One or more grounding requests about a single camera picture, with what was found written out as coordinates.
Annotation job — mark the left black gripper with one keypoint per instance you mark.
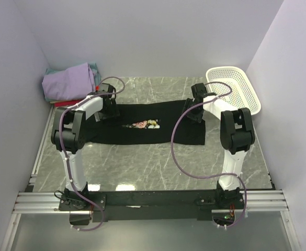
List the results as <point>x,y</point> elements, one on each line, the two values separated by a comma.
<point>109,110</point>

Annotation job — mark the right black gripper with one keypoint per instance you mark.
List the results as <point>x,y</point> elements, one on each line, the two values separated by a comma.
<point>193,110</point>

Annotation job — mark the black floral print t shirt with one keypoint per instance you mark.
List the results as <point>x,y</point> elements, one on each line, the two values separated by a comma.
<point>137,124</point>

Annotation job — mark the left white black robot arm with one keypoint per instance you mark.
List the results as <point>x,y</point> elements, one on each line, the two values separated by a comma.
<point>68,136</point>

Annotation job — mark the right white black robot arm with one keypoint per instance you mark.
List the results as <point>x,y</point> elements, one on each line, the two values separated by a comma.
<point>236,137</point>

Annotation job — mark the folded teal t shirt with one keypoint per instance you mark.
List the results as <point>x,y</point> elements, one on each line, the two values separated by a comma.
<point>97,75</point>

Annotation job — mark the white perforated plastic basket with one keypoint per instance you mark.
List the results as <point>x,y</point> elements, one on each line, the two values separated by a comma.
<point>243,94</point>

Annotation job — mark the folded lilac t shirt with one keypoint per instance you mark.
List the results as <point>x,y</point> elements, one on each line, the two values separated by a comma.
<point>69,83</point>

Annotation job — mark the folded red t shirt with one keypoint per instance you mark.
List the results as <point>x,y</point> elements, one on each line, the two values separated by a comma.
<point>66,103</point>

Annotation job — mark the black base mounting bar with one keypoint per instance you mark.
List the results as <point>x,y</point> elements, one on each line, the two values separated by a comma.
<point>149,205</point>

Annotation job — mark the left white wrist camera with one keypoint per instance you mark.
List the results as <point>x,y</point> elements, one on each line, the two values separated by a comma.
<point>96,92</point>

